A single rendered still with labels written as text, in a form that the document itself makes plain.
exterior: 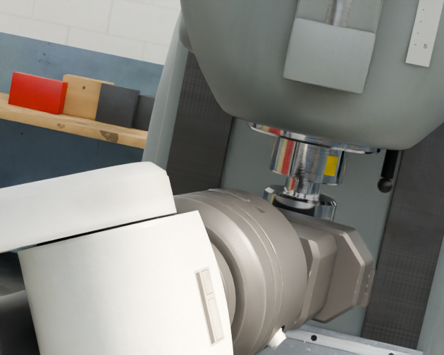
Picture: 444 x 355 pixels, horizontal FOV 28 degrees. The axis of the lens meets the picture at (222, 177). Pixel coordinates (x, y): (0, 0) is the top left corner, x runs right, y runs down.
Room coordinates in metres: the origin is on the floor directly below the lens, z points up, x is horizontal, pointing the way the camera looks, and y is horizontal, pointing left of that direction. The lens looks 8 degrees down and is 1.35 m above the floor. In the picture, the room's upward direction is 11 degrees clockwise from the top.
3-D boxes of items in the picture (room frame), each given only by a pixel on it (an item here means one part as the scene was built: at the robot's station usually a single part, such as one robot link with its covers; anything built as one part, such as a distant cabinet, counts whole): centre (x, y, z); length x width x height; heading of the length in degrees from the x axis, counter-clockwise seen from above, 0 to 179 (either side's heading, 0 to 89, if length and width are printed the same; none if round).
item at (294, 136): (0.56, -0.05, 1.31); 0.09 x 0.09 x 0.01
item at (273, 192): (0.56, -0.05, 1.26); 0.05 x 0.05 x 0.01
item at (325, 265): (0.47, -0.02, 1.23); 0.13 x 0.12 x 0.10; 69
